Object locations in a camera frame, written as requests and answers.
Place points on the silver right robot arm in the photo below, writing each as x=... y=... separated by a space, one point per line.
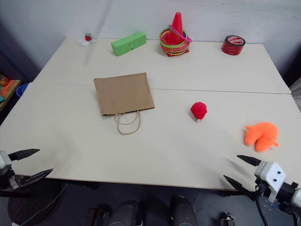
x=295 y=196

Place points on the dark rounded robot knee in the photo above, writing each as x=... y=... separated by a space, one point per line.
x=124 y=214
x=183 y=212

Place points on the brown paper bag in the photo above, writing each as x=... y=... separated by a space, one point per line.
x=123 y=94

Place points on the metal bracket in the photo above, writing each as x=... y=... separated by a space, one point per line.
x=228 y=220

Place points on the small red plush ball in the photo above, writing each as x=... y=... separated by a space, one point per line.
x=198 y=110

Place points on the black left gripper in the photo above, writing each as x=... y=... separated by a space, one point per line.
x=7 y=180

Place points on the stack of coloured rings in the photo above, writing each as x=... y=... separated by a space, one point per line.
x=174 y=46

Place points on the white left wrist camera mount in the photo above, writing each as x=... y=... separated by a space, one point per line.
x=4 y=162

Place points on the green rectangular block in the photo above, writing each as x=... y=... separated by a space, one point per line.
x=128 y=43

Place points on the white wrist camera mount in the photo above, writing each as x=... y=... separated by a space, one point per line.
x=4 y=162
x=271 y=173

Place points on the red tape roll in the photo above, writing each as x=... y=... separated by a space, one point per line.
x=232 y=46

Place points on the black round base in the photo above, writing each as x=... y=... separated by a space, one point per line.
x=35 y=204

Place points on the blue plastic bucket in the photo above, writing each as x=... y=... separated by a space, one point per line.
x=21 y=90

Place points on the wooden side table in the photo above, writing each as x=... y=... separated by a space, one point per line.
x=9 y=94

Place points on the orange plastic tool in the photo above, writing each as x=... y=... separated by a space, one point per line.
x=7 y=87

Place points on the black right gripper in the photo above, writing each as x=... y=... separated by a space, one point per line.
x=262 y=188

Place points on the grey textured cushion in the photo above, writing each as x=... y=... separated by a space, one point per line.
x=296 y=99

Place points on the orange plush toy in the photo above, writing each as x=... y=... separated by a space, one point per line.
x=263 y=135

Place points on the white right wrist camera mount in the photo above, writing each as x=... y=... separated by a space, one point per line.
x=271 y=173

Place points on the red plastic cone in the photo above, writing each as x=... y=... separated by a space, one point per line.
x=176 y=29

